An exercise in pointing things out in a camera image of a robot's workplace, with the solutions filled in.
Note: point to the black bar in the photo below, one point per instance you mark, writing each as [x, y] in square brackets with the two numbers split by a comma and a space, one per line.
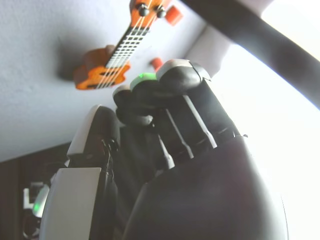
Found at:
[262, 32]

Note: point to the white robot part green light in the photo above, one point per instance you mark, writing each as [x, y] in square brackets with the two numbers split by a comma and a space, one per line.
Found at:
[37, 202]

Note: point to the red half-cylinder block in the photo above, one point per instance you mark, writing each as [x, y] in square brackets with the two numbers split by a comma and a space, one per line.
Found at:
[156, 63]

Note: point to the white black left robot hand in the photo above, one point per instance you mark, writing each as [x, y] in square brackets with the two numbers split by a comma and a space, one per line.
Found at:
[190, 195]

